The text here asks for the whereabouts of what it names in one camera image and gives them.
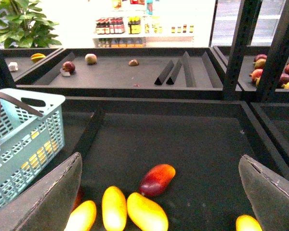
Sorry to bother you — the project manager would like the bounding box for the black shelf post right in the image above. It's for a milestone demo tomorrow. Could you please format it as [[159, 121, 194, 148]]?
[[223, 0, 262, 101]]

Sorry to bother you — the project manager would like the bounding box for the red orange mango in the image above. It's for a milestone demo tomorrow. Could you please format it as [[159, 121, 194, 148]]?
[[72, 187, 84, 211]]

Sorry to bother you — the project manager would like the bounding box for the light blue plastic basket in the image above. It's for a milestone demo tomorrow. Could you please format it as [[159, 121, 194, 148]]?
[[0, 89, 66, 209]]

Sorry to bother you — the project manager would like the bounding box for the yellow mango curved right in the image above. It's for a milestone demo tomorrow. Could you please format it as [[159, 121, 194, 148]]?
[[236, 215, 262, 231]]

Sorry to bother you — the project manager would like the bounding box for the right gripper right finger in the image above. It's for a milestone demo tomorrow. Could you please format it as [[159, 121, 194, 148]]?
[[238, 155, 289, 231]]

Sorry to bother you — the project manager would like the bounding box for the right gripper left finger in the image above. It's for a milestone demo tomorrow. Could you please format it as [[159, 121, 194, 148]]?
[[0, 153, 82, 231]]

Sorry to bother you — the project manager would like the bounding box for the black triangular divider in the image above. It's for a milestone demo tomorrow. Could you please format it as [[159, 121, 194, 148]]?
[[154, 60, 174, 86], [166, 59, 182, 85]]

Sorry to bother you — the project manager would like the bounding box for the dark red mango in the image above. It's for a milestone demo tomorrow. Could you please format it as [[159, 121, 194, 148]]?
[[139, 164, 176, 197]]

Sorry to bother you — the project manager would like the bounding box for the green potted plant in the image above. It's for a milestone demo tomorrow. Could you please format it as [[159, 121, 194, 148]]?
[[0, 0, 62, 49]]

